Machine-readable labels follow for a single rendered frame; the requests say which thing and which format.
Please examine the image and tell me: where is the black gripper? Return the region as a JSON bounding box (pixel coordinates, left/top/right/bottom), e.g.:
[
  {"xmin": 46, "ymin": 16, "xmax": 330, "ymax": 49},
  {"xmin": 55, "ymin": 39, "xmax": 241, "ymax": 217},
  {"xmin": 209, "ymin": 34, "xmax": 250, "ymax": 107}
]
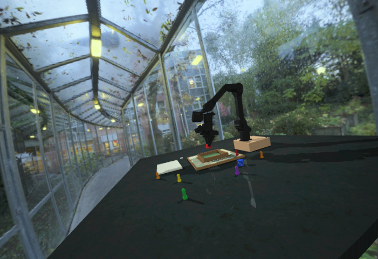
[{"xmin": 200, "ymin": 122, "xmax": 218, "ymax": 147}]

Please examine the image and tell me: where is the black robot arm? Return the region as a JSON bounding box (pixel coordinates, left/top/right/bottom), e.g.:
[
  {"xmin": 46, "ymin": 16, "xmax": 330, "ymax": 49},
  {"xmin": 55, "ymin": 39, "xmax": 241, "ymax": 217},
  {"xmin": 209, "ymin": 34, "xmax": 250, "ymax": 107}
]
[{"xmin": 191, "ymin": 83, "xmax": 252, "ymax": 141}]

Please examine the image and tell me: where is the green pawn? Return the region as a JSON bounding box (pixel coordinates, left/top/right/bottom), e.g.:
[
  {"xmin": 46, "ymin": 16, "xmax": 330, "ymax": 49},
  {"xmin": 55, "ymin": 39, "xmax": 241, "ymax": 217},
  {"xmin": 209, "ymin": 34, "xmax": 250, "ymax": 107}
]
[{"xmin": 182, "ymin": 188, "xmax": 188, "ymax": 200}]

